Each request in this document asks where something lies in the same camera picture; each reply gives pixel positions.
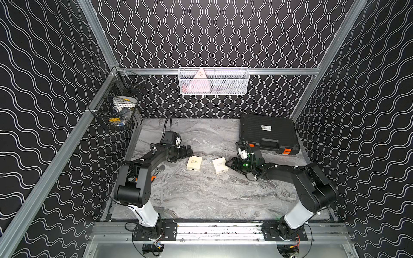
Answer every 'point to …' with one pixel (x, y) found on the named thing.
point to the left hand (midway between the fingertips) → (186, 151)
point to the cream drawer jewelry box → (194, 163)
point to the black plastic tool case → (270, 134)
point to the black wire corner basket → (115, 106)
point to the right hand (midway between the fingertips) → (228, 165)
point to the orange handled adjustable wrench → (158, 170)
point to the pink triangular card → (199, 83)
